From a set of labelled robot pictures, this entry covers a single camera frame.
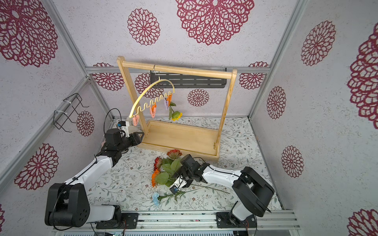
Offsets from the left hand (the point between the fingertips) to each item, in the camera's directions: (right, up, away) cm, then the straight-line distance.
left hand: (141, 134), depth 87 cm
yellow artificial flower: (+18, +12, +12) cm, 25 cm away
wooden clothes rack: (+20, -5, +23) cm, 31 cm away
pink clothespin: (+9, +11, -12) cm, 19 cm away
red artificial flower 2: (+9, -18, +2) cm, 20 cm away
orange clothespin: (+10, +15, -10) cm, 21 cm away
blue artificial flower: (+11, -33, -9) cm, 36 cm away
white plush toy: (-5, +4, -10) cm, 12 cm away
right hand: (+19, -23, -2) cm, 30 cm away
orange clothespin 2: (+17, +21, +1) cm, 27 cm away
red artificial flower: (+20, -18, +1) cm, 27 cm away
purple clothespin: (+15, +18, -2) cm, 23 cm away
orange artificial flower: (+9, -24, -6) cm, 26 cm away
